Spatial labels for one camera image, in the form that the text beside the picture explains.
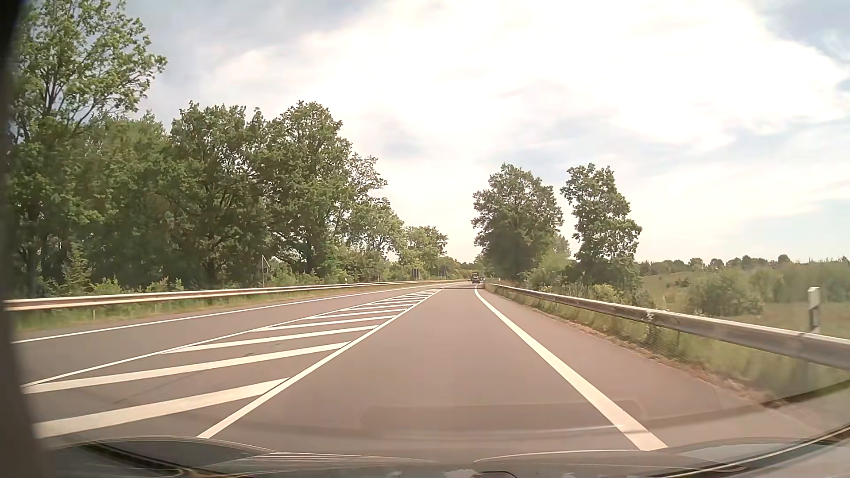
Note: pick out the tall green tree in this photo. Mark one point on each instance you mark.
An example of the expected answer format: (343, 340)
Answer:
(603, 226)
(516, 222)

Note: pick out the grey asphalt road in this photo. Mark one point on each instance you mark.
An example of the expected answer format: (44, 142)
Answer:
(431, 358)

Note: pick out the road sign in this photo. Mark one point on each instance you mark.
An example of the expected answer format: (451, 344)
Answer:
(265, 269)

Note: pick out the car's own bonnet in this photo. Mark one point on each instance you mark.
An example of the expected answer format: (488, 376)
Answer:
(372, 465)

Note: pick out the grass verge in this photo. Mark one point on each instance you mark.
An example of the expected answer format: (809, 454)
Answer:
(717, 358)
(133, 311)

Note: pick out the green bush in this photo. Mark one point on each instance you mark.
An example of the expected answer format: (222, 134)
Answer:
(724, 293)

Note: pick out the distant row of trees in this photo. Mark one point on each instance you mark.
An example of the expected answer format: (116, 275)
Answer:
(744, 263)

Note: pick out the grass field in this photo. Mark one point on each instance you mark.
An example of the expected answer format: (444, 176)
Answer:
(790, 312)

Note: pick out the metal guard rail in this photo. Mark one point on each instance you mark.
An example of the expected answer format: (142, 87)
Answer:
(166, 295)
(717, 329)

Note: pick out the white marker post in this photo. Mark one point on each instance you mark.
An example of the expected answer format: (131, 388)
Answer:
(813, 307)

